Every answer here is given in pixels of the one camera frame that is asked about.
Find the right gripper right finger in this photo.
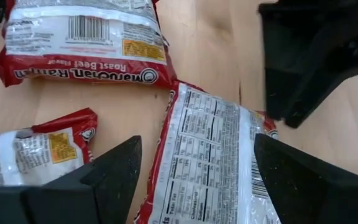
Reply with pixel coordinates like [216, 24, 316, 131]
[253, 133, 358, 224]

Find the red Maruchan ramen pack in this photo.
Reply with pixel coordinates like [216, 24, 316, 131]
[134, 80, 282, 224]
[0, 0, 177, 90]
[0, 107, 99, 187]

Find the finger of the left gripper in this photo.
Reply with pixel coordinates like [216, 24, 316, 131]
[259, 0, 358, 75]
[265, 40, 358, 128]

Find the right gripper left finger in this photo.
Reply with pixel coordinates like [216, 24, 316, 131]
[0, 135, 142, 224]

